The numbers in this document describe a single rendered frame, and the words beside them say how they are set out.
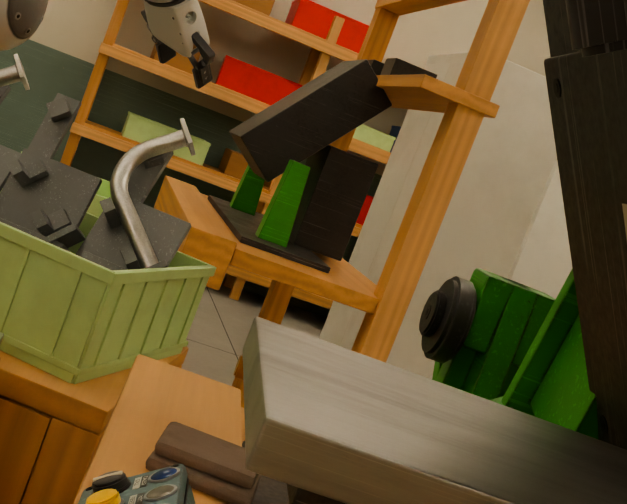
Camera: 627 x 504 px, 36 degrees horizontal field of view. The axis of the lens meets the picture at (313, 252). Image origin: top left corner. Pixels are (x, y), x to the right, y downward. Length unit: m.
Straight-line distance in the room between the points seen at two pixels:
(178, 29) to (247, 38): 6.11
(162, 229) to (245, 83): 5.44
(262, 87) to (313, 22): 0.60
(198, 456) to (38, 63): 6.78
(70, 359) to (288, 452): 1.10
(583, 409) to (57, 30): 7.14
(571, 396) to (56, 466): 0.94
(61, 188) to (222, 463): 0.93
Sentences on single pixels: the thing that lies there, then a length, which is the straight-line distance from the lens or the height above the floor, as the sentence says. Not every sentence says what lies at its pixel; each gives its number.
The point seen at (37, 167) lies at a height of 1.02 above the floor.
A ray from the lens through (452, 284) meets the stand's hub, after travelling 0.83.
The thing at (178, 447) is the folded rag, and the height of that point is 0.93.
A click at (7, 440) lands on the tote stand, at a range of 1.40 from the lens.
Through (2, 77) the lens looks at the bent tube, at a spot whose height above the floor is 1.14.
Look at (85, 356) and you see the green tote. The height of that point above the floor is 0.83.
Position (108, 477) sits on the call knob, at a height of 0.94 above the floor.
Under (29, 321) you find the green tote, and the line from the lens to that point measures 1.43.
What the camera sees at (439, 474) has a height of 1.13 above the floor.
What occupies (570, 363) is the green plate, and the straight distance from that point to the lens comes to 0.58.
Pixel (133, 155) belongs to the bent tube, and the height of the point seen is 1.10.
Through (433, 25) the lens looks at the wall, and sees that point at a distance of 7.95.
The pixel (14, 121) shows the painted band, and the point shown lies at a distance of 7.58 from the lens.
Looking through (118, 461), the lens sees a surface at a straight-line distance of 0.88.
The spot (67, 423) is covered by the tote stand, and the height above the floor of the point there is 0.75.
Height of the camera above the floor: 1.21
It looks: 5 degrees down
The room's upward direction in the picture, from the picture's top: 21 degrees clockwise
